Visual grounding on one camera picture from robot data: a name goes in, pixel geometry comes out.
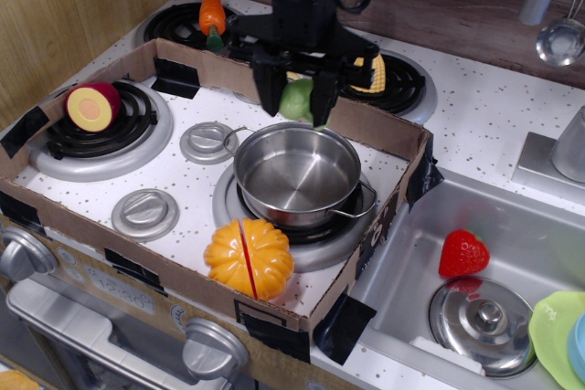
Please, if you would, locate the silver sink basin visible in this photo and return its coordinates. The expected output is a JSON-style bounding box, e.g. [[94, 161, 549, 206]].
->
[[352, 172, 584, 389]]

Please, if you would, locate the front left stove burner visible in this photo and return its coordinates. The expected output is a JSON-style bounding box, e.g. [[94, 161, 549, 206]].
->
[[30, 80, 174, 183]]

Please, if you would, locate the front right stove burner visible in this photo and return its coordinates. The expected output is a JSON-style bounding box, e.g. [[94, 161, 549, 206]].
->
[[212, 165, 378, 273]]

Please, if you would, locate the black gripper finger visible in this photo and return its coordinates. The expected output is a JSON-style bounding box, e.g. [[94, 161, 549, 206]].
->
[[310, 70, 338, 128], [251, 56, 287, 116]]

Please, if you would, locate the steel pot lid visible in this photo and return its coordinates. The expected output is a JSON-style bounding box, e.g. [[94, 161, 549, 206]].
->
[[428, 276, 536, 378]]

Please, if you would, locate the silver faucet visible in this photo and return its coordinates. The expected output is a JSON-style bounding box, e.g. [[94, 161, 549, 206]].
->
[[512, 0, 584, 198]]

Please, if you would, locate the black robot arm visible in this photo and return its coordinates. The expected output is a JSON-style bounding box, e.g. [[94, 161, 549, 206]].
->
[[227, 0, 379, 127]]

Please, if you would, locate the yellow toy corn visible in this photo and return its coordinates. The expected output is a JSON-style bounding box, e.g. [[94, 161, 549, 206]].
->
[[351, 54, 386, 94]]

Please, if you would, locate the silver oven knob right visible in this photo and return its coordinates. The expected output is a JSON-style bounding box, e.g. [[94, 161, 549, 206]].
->
[[182, 318, 250, 381]]

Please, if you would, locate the red yellow toy fruit half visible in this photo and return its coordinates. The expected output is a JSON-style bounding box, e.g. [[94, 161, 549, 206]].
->
[[65, 82, 122, 132]]

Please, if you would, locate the hanging steel ladle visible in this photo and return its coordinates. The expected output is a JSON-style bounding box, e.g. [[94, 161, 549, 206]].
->
[[536, 0, 584, 67]]

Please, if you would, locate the silver oven knob left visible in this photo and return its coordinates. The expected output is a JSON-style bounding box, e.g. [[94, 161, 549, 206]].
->
[[1, 227, 59, 282]]

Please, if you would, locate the green plastic plate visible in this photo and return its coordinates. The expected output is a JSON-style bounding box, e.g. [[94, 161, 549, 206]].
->
[[528, 291, 584, 389]]

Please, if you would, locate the orange toy pumpkin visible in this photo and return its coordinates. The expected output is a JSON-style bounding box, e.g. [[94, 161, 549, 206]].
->
[[204, 218, 294, 301]]

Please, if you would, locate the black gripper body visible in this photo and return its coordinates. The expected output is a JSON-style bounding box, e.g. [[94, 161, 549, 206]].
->
[[228, 0, 379, 84]]

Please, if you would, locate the back left stove burner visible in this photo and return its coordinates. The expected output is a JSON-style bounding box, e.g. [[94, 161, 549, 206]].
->
[[135, 1, 257, 62]]

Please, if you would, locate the blue plastic bowl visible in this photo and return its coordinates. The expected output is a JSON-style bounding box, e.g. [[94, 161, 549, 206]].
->
[[567, 314, 585, 382]]

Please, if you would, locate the silver oven door handle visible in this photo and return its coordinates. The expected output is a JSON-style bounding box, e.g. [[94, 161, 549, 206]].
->
[[6, 279, 231, 389]]

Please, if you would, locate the green toy broccoli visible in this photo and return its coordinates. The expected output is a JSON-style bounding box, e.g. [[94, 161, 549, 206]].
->
[[279, 79, 325, 131]]

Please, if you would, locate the silver stovetop knob lower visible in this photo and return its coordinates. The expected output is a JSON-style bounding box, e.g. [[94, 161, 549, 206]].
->
[[111, 188, 180, 242]]

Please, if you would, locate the orange toy bottom corner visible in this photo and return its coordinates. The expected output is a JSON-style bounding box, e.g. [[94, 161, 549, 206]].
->
[[0, 370, 40, 390]]

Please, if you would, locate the red toy strawberry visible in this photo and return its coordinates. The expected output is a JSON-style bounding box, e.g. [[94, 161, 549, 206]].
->
[[439, 229, 491, 278]]

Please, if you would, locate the silver stovetop knob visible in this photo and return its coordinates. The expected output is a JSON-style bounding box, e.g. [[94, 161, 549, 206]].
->
[[111, 188, 180, 242], [179, 121, 239, 164]]

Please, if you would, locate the orange toy carrot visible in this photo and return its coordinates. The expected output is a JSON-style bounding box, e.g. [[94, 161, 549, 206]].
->
[[198, 0, 227, 52]]

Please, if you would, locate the silver stovetop knob upper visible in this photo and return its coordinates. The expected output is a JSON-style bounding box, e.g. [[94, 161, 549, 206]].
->
[[179, 121, 239, 164]]

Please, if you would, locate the silver oven knob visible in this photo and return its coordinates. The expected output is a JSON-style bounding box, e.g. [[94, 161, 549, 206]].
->
[[1, 227, 59, 282], [182, 318, 250, 381]]

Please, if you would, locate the back right stove burner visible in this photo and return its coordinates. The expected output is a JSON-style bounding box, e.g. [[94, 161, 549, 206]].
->
[[341, 51, 438, 125]]

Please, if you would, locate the stove burner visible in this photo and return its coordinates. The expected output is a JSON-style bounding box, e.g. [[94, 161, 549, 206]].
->
[[341, 51, 438, 125], [135, 1, 257, 62], [212, 165, 378, 273], [30, 80, 174, 183]]

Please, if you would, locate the stainless steel pot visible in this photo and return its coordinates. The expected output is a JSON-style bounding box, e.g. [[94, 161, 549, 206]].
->
[[223, 122, 377, 229]]

